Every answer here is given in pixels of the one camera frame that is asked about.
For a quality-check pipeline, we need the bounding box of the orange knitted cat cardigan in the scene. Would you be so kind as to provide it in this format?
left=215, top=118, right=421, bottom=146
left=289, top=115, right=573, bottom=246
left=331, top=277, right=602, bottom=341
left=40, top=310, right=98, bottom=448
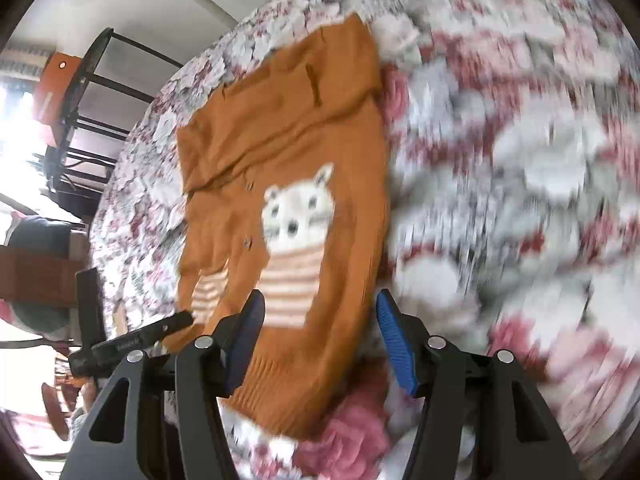
left=160, top=12, right=393, bottom=441

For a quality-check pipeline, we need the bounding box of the orange storage box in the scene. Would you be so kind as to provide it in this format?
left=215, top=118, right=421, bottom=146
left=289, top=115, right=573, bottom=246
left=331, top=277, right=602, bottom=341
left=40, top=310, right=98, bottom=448
left=32, top=51, right=83, bottom=146

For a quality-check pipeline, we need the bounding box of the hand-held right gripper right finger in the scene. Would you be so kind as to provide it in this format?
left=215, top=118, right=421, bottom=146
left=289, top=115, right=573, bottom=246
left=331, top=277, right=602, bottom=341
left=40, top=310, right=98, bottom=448
left=376, top=290, right=583, bottom=480

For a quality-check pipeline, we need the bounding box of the wooden armchair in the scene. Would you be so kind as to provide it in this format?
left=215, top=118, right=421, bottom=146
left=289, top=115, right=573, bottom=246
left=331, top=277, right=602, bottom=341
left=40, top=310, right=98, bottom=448
left=0, top=200, right=101, bottom=341

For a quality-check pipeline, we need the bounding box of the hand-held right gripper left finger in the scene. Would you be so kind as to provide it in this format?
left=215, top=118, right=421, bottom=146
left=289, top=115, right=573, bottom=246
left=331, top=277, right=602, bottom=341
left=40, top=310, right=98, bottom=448
left=60, top=289, right=267, bottom=480

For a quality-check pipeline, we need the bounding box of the black round metal shelf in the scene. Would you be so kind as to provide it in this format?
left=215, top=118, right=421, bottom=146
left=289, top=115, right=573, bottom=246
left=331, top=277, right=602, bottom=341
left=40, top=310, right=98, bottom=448
left=42, top=27, right=183, bottom=201

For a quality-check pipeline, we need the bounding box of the floral rose blanket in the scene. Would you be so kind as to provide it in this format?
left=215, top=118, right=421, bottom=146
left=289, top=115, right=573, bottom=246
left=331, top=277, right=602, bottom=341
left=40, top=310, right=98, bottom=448
left=87, top=0, right=640, bottom=480

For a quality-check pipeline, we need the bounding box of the grey cushion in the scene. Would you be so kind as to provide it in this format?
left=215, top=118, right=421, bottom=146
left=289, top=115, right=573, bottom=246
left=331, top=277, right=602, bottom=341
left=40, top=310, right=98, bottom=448
left=10, top=215, right=76, bottom=261

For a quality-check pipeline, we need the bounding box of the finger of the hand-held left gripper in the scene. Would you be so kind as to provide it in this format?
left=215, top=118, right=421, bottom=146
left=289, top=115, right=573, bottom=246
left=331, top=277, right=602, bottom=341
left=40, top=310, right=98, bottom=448
left=75, top=267, right=107, bottom=348
left=90, top=310, right=196, bottom=358

